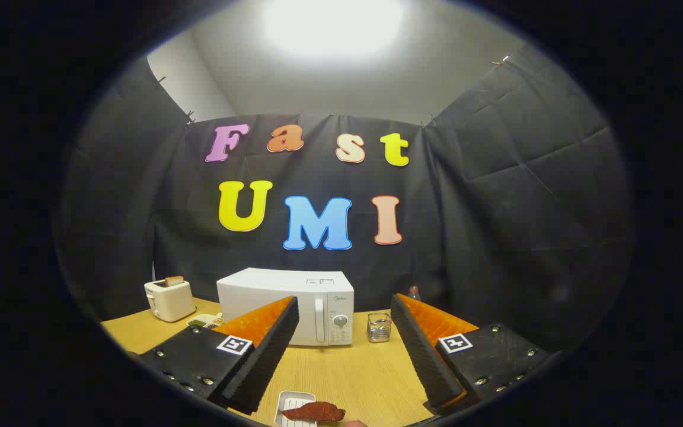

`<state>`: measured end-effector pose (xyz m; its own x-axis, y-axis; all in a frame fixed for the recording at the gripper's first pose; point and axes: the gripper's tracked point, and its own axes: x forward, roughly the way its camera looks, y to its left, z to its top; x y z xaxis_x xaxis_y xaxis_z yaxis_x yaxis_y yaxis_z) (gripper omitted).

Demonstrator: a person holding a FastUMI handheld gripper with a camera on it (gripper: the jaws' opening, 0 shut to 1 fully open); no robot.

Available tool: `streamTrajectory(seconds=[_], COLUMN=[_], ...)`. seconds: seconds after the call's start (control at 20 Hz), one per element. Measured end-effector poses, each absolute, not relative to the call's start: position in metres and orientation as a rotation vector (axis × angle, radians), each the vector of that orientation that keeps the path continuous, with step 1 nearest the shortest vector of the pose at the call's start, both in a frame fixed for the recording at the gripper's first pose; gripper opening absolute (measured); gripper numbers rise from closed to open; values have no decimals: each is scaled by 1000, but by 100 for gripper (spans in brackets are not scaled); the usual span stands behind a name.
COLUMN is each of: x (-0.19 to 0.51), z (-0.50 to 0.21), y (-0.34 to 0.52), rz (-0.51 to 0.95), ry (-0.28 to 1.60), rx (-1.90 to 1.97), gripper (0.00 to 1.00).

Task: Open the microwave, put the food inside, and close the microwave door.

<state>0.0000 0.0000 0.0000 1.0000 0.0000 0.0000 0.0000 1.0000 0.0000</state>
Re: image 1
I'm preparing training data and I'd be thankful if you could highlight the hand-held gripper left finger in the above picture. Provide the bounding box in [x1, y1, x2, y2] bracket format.
[138, 295, 300, 416]

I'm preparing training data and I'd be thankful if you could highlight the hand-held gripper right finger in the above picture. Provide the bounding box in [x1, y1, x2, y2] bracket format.
[390, 293, 550, 416]

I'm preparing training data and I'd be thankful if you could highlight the white toaster oven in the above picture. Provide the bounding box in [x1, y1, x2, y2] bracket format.
[216, 267, 355, 347]

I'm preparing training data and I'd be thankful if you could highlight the red-brown meat piece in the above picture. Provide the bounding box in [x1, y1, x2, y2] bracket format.
[281, 401, 346, 422]

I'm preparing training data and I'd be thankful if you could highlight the cream bread toaster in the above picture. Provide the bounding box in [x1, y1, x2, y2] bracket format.
[144, 279, 197, 323]

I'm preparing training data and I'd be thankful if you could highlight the small white ridged tray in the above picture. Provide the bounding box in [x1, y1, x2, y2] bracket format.
[275, 390, 318, 427]

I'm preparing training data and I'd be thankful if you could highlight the divided white bean plate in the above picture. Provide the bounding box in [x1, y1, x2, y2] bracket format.
[186, 313, 225, 330]

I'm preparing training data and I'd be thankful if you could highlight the ceiling light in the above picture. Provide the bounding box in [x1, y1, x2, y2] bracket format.
[261, 0, 404, 57]

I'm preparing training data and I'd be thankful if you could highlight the metal wire basket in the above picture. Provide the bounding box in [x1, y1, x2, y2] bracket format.
[367, 312, 392, 343]

